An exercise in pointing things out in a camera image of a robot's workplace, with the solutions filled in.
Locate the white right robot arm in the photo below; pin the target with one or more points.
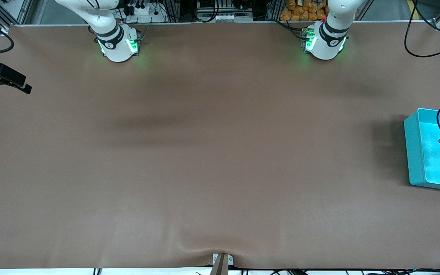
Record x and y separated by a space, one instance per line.
117 47

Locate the grey arm base connector plate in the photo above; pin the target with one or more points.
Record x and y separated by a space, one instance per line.
304 38

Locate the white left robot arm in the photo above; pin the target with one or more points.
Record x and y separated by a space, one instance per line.
329 42

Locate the teal plastic storage box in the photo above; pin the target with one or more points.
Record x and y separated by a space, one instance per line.
414 152

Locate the white power strip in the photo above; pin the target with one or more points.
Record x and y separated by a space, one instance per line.
143 11

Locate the orange snack bag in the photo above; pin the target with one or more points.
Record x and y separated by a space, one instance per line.
301 6
321 14
304 16
312 7
285 15
291 4

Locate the brown table mat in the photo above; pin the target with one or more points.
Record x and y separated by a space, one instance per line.
220 152

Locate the white connector strip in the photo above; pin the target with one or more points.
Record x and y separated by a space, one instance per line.
229 17

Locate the silver clamp bracket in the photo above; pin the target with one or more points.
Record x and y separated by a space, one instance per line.
215 259

